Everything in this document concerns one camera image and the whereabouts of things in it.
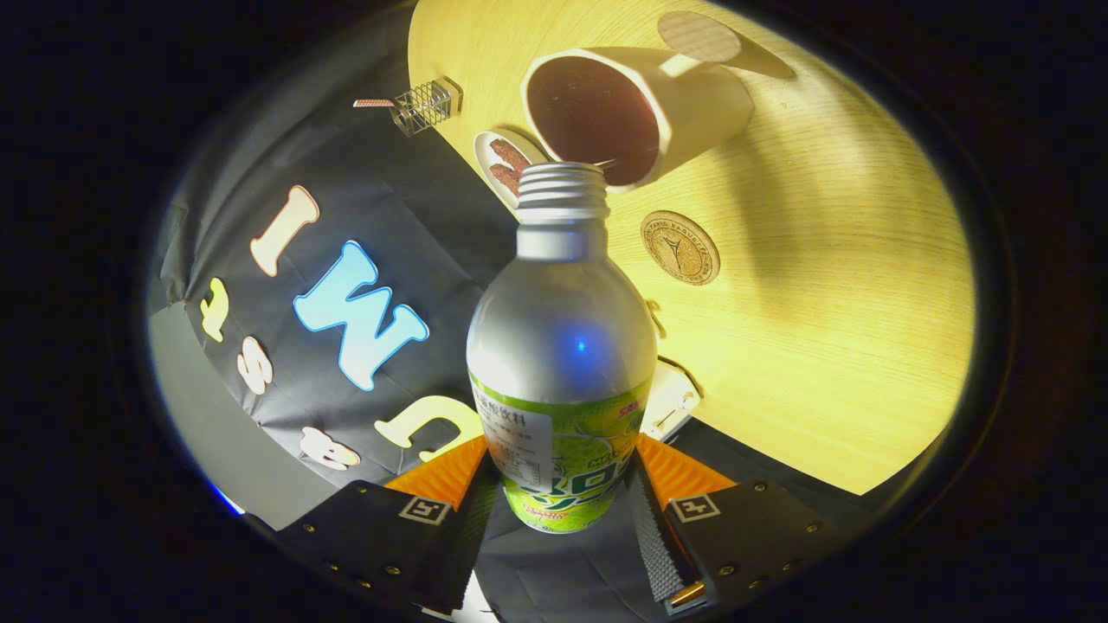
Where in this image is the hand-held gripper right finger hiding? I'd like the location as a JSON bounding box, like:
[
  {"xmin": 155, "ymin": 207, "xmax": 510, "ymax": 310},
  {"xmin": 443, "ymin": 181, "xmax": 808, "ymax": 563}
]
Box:
[{"xmin": 630, "ymin": 433, "xmax": 854, "ymax": 617}]

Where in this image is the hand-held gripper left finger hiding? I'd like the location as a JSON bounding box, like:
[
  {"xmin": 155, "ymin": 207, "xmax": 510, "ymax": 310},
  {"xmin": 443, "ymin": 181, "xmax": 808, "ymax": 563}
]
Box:
[{"xmin": 273, "ymin": 435, "xmax": 503, "ymax": 617}]

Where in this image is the silver green juice bottle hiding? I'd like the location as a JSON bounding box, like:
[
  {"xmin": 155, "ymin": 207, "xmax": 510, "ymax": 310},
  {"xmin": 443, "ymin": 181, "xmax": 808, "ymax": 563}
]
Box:
[{"xmin": 467, "ymin": 162, "xmax": 659, "ymax": 534}]

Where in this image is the round cork coaster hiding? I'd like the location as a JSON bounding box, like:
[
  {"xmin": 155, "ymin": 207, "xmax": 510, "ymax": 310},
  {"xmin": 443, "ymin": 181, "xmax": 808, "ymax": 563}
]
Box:
[{"xmin": 641, "ymin": 210, "xmax": 721, "ymax": 286}]

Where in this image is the beige cup with handle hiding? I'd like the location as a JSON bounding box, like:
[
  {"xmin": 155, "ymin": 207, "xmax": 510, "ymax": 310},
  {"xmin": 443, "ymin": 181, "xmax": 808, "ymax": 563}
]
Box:
[{"xmin": 520, "ymin": 10, "xmax": 756, "ymax": 193}]

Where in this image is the white toaster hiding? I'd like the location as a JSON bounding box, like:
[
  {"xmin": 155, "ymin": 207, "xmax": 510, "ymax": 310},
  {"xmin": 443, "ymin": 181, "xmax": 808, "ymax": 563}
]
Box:
[{"xmin": 641, "ymin": 359, "xmax": 702, "ymax": 442}]

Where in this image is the wooden table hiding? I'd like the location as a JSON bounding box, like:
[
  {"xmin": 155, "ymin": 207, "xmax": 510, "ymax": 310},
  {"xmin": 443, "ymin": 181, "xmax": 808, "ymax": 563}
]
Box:
[{"xmin": 407, "ymin": 0, "xmax": 977, "ymax": 496}]

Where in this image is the white oval plate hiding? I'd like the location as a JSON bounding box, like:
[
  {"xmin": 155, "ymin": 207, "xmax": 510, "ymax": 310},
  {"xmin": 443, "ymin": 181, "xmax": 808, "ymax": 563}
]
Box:
[{"xmin": 473, "ymin": 128, "xmax": 548, "ymax": 210}]

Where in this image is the wire basket holder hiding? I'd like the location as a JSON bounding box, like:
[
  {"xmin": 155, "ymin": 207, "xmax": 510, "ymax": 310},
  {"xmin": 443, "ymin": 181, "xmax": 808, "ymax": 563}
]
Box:
[{"xmin": 390, "ymin": 76, "xmax": 464, "ymax": 138}]

